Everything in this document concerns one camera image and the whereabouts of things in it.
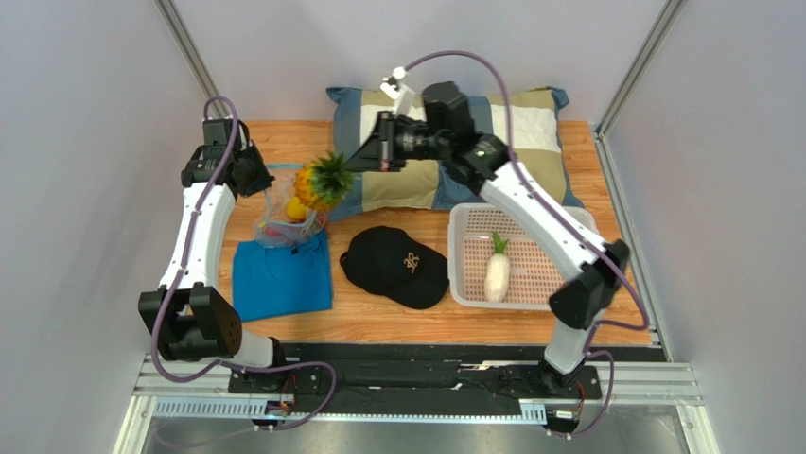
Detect clear zip top bag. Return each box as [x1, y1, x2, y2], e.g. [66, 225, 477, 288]
[254, 164, 327, 248]

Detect fake pineapple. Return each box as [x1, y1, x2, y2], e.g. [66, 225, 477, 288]
[293, 151, 355, 212]

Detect white fake radish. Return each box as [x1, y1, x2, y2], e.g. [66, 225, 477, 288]
[483, 232, 511, 303]

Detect fake red grapes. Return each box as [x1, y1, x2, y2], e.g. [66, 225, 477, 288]
[255, 221, 321, 248]

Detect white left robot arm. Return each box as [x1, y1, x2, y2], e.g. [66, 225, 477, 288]
[138, 142, 278, 371]

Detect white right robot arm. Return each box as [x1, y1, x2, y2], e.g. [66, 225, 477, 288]
[347, 111, 629, 378]

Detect fake yellow lemon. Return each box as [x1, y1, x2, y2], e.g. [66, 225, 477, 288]
[286, 196, 308, 223]

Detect black baseball cap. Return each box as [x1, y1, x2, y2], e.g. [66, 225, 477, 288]
[340, 226, 449, 310]

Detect blue folded t-shirt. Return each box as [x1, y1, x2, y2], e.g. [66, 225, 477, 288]
[232, 231, 334, 322]

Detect plaid checkered pillow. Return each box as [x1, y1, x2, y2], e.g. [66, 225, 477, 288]
[326, 87, 583, 221]

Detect white plastic basket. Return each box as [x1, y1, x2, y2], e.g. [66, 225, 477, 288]
[447, 203, 564, 311]

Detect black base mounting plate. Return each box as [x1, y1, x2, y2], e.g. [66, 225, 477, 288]
[228, 359, 604, 416]

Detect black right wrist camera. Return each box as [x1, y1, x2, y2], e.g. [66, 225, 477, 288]
[421, 81, 475, 136]

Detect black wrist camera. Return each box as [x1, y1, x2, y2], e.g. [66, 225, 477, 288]
[421, 81, 475, 136]
[201, 118, 241, 159]

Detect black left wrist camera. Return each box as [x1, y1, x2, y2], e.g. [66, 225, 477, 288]
[201, 118, 241, 159]

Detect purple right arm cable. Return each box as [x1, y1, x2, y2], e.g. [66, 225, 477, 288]
[402, 50, 651, 440]

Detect left aluminium corner post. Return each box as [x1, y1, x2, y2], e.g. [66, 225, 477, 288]
[153, 0, 220, 99]

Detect aluminium corner post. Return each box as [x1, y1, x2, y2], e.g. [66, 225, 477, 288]
[153, 0, 220, 99]
[596, 0, 687, 137]

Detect right aluminium corner post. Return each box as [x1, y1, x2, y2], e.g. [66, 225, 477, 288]
[596, 0, 687, 137]

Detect aluminium front frame rail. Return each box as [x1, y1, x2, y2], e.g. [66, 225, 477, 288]
[115, 358, 719, 453]

